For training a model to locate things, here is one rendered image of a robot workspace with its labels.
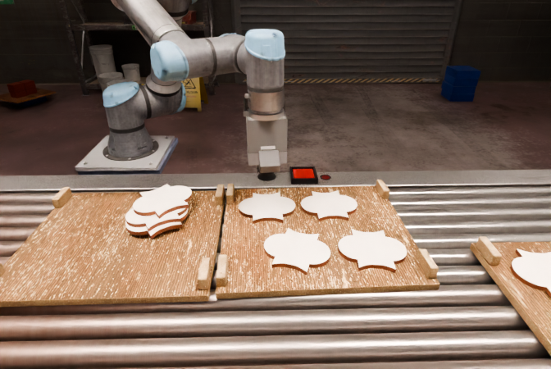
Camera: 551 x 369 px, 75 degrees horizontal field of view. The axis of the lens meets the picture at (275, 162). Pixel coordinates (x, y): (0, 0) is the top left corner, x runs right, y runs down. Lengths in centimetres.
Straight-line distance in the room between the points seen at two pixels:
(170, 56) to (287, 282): 47
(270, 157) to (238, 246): 20
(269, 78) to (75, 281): 52
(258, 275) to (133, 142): 76
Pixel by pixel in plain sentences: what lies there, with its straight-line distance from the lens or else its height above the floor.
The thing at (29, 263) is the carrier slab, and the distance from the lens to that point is 87.
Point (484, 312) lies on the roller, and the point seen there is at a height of 92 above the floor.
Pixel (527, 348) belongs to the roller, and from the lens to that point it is 75.
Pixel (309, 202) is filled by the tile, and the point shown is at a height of 95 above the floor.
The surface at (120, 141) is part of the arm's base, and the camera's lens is 131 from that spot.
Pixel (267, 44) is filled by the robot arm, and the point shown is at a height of 132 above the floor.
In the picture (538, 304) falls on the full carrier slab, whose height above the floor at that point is 94.
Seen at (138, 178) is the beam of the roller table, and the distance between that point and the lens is 111.
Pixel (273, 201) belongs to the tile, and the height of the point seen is 95.
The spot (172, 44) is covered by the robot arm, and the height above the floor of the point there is 132.
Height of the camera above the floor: 143
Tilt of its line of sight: 27 degrees down
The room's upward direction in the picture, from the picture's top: straight up
